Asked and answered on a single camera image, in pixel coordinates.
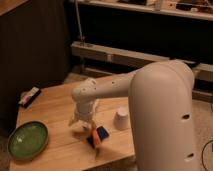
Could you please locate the green bowl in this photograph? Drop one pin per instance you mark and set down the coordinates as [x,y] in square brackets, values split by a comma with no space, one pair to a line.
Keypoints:
[27,141]

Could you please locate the wooden shelf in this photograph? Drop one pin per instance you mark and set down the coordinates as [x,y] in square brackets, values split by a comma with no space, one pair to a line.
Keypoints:
[142,8]

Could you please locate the metal pole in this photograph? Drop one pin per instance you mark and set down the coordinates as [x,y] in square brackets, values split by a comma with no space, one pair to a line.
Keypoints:
[79,21]

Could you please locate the grey metal beam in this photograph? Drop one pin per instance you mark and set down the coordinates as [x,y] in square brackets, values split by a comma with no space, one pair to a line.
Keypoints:
[131,58]

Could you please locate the orange carrot toy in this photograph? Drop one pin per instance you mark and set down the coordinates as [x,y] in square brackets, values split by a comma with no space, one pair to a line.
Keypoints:
[96,138]

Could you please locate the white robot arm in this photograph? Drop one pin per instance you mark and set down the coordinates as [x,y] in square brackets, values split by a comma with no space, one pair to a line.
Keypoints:
[160,104]

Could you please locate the wooden table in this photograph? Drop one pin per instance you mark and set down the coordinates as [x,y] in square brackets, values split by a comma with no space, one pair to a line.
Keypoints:
[67,150]

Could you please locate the white paper cup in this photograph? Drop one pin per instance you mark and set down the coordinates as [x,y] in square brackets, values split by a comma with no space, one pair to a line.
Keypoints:
[121,118]

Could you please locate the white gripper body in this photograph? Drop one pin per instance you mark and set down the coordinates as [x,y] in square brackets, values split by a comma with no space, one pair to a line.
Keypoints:
[86,111]

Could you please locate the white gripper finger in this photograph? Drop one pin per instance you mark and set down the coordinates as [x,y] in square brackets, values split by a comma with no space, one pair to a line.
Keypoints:
[72,121]
[92,125]

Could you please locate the blue sponge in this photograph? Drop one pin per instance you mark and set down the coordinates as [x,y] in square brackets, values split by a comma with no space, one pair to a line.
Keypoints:
[103,134]

